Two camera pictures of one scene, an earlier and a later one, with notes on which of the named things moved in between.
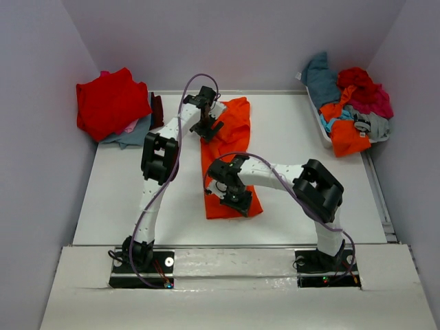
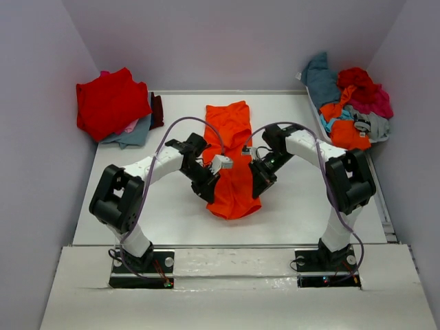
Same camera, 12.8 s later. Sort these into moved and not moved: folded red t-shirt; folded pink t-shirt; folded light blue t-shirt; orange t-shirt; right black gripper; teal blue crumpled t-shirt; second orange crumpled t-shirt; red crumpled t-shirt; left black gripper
Moved: orange t-shirt; left black gripper; right black gripper
Not moved: folded red t-shirt; folded pink t-shirt; second orange crumpled t-shirt; folded light blue t-shirt; teal blue crumpled t-shirt; red crumpled t-shirt
